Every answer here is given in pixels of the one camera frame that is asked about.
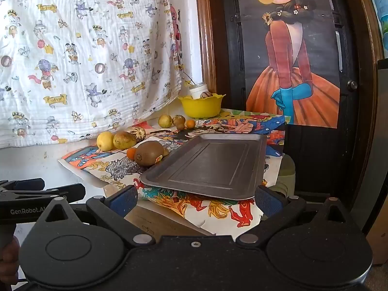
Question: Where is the spotted yellow pear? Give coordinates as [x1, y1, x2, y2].
[113, 131, 137, 150]

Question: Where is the striped yellow melon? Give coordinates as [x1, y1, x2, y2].
[130, 126, 147, 142]

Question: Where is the wall poster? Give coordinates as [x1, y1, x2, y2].
[235, 0, 340, 129]

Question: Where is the yellow flower-shaped bowl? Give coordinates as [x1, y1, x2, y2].
[177, 93, 226, 119]

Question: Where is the grey metal tray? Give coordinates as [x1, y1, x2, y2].
[140, 134, 268, 201]

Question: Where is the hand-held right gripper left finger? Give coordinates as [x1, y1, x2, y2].
[36, 185, 156, 247]

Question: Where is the black door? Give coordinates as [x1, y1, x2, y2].
[216, 0, 364, 202]

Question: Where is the colourful comic printed cloth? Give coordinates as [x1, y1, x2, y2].
[58, 107, 287, 228]

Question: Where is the white jar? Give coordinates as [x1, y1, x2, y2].
[188, 82, 208, 99]

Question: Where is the twig with yellow flowers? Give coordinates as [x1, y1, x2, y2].
[179, 67, 197, 87]

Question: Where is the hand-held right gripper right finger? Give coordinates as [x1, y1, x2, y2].
[236, 185, 354, 246]

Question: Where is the white printed blanket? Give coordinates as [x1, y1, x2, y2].
[0, 0, 185, 150]

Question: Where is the person's left hand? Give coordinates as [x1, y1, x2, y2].
[0, 236, 21, 281]

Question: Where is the blue water bottle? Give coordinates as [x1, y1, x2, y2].
[367, 0, 388, 58]

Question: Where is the brown kiwi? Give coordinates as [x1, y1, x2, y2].
[134, 141, 166, 167]

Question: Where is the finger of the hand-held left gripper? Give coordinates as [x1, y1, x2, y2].
[45, 183, 86, 203]
[0, 178, 45, 192]

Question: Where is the red printed cloth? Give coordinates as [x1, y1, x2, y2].
[169, 4, 184, 67]

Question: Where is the yellow lemon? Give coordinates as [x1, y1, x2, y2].
[96, 131, 116, 152]

